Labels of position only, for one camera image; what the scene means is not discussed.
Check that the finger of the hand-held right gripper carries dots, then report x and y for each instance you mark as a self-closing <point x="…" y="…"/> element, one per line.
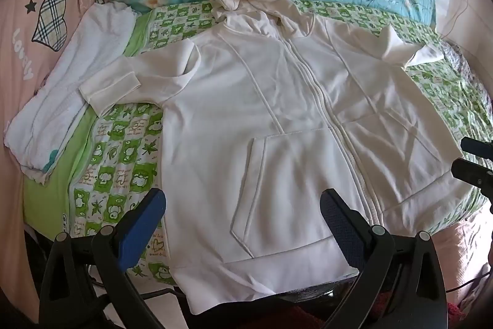
<point x="477" y="148"/>
<point x="475" y="175"/>

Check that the white folded garment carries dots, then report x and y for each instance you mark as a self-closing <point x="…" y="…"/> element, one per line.
<point x="69" y="82"/>

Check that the pink heart-print blanket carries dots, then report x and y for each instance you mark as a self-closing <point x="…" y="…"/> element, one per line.
<point x="23" y="43"/>

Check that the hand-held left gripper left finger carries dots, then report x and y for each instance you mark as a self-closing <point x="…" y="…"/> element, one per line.
<point x="141" y="225"/>

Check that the green checked bed sheet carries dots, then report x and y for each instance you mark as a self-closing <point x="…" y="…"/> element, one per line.
<point x="115" y="159"/>

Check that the white zip hoodie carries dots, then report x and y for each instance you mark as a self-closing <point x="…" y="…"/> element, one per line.
<point x="269" y="121"/>

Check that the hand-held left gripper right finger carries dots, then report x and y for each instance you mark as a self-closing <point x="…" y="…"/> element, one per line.
<point x="341" y="228"/>

